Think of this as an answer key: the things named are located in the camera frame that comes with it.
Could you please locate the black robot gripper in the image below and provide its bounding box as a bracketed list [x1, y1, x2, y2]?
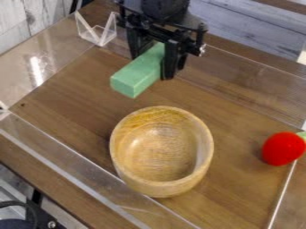
[115, 0, 209, 81]

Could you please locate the green rectangular block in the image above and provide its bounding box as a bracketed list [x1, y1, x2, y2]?
[110, 43, 165, 98]

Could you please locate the brown wooden bowl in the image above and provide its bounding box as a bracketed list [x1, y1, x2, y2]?
[109, 106, 214, 198]

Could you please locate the red strawberry toy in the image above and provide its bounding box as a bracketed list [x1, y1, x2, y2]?
[262, 131, 306, 166]

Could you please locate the black metal table leg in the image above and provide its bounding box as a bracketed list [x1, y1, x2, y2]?
[31, 190, 43, 206]

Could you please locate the clear acrylic corner bracket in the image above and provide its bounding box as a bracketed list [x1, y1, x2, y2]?
[74, 12, 118, 47]

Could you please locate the black cable lower left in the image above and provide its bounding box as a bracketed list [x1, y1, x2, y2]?
[0, 200, 41, 229]

